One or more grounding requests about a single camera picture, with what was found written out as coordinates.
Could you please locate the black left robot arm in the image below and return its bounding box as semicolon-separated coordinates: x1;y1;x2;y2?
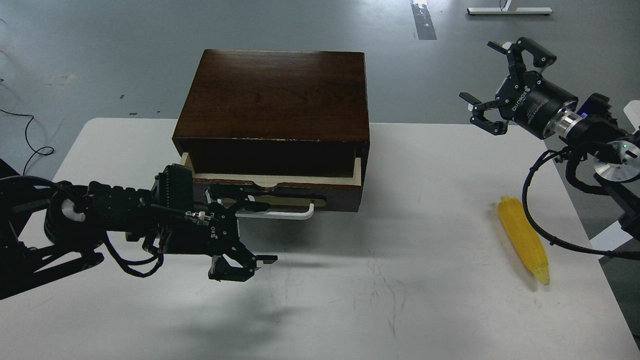
1;164;278;299

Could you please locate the white chair at right edge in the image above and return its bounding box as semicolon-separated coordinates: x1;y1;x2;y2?
623;100;640;132

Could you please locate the wooden drawer with white handle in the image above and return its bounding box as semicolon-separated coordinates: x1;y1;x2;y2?
180;152;368;220

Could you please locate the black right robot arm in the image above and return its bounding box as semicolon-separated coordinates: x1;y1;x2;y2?
459;37;639;239

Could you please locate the yellow corn cob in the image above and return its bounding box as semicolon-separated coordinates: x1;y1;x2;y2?
497;195;551;286

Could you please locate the black floor cable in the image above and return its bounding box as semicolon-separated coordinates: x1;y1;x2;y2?
0;107;55;177

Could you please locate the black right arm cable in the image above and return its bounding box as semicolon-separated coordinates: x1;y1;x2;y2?
522;149;640;261

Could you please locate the dark wooden cabinet box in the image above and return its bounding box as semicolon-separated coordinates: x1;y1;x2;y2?
172;48;370;177

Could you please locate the white metal stand base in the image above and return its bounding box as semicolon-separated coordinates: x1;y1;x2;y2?
466;0;554;16

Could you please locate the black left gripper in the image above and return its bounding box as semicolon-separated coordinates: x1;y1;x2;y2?
165;183;311;283

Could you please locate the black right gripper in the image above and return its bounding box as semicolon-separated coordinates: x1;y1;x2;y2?
458;36;580;140

